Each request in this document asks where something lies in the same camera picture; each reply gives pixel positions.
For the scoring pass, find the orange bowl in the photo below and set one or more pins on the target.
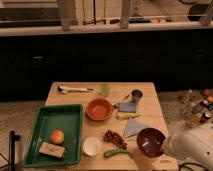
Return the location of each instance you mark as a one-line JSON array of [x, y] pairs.
[[99, 109]]

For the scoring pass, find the yellow banana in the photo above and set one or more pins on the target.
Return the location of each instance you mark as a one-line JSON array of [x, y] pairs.
[[123, 116]]

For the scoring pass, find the green cucumber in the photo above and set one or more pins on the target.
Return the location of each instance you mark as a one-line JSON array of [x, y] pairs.
[[113, 152]]

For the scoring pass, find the brown grape bunch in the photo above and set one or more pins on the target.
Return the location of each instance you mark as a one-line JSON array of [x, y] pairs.
[[115, 138]]

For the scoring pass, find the red yellow apple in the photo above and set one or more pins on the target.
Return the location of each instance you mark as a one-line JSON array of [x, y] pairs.
[[57, 137]]

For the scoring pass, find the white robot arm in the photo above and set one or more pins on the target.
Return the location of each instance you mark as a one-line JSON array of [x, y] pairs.
[[196, 143]]

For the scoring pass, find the green plastic tray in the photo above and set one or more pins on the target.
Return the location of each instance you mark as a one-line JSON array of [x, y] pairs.
[[68, 119]]

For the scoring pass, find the dark brown bowl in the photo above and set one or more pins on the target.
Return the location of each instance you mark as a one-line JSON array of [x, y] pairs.
[[149, 141]]

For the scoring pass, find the blue rectangular sponge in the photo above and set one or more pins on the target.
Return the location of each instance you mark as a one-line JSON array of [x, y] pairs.
[[127, 107]]

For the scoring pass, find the grey triangular cloth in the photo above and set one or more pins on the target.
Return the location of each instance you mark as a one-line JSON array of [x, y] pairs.
[[133, 127]]

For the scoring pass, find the black tripod stand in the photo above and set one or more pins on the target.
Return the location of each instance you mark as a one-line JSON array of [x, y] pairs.
[[10, 161]]

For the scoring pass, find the brown rectangular sponge block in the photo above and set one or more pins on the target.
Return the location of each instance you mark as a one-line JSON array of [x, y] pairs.
[[52, 150]]

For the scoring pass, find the white handled utensil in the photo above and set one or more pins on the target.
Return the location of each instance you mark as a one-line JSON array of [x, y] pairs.
[[66, 89]]

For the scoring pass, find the dark metal cup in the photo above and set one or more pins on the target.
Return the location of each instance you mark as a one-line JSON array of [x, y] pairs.
[[136, 95]]

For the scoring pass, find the green translucent cup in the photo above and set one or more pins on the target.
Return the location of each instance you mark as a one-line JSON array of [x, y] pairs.
[[105, 89]]

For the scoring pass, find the small white bowl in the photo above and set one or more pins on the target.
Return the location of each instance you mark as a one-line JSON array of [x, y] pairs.
[[91, 146]]

